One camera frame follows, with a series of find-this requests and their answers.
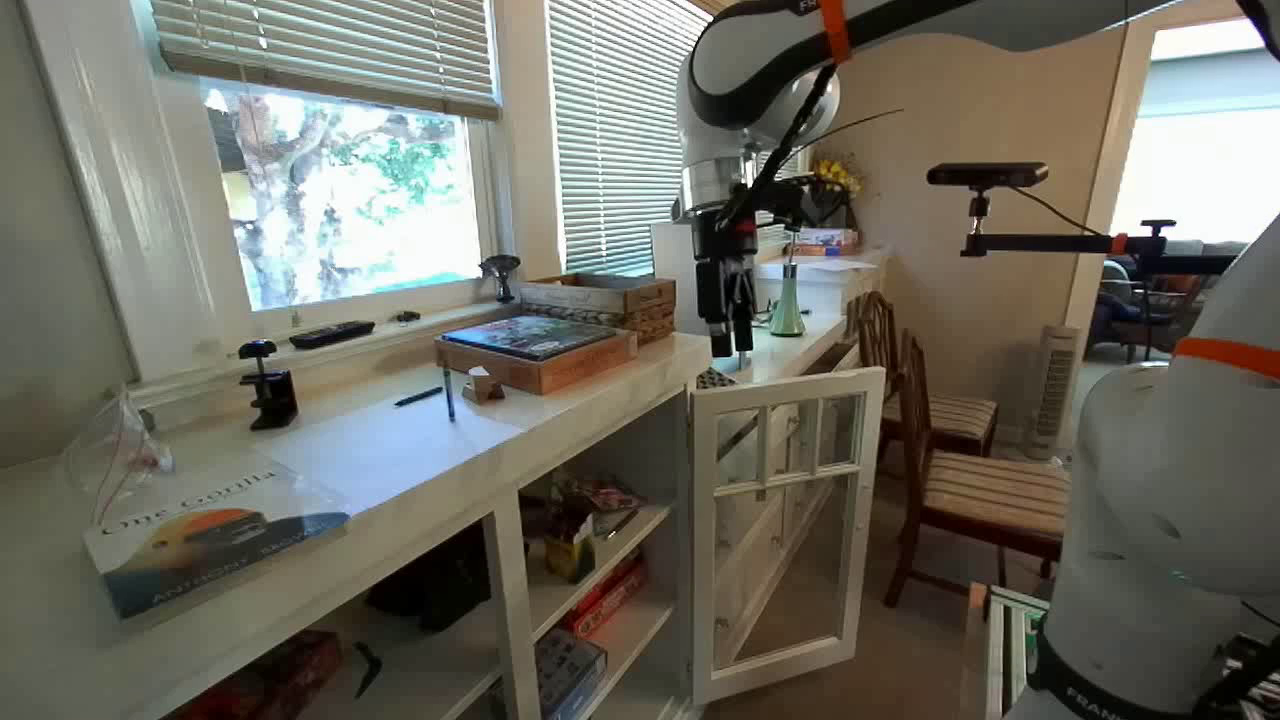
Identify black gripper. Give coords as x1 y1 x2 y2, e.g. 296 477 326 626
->
694 196 768 365

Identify teal glass bottle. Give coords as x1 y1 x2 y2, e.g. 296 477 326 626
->
768 252 809 340

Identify silver computer monitor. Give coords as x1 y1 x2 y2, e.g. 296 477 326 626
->
648 221 705 336

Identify wooden crate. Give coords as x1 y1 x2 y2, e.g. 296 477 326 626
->
524 273 680 350

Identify brown cardboard game box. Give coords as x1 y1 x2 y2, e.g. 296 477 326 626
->
434 326 639 397

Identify yellow flowers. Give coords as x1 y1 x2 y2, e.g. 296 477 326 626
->
814 158 865 233

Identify white glass cabinet door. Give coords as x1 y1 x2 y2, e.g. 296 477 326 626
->
683 370 887 710

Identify white window blind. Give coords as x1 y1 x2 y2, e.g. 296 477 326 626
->
144 0 504 119
544 0 712 275

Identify black round-headed stand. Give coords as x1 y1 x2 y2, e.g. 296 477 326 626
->
475 252 528 307

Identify wooden slat seat chair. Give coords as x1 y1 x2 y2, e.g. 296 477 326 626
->
850 290 1001 455
881 333 1072 611

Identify green yellow game carton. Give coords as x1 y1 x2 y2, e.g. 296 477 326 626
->
520 477 645 589

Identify red game box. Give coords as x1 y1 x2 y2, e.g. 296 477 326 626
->
558 557 651 643

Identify white tower fan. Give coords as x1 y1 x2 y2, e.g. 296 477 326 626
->
1025 319 1086 464

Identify white paper sheet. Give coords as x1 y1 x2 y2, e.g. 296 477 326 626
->
276 384 539 498

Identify blue game box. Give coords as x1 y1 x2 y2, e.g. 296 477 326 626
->
533 630 611 720

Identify black bag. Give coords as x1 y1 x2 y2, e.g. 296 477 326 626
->
366 531 494 631

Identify black remote control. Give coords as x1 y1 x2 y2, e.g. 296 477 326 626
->
290 318 380 354

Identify green edged white panel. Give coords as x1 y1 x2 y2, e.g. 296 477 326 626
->
980 586 1053 720

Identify sunset cover book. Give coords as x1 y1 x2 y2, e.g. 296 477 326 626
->
80 464 352 621

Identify clear plastic stand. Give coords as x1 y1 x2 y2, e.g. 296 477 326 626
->
57 394 175 526

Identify black corrugated cable conduit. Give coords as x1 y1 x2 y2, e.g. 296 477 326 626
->
734 57 850 225

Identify black stereo camera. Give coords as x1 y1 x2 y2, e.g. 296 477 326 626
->
923 159 1053 192

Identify black camera stand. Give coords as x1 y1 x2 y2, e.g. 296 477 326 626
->
957 188 1186 265

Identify black clamp mount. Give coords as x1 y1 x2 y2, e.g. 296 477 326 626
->
238 336 300 433

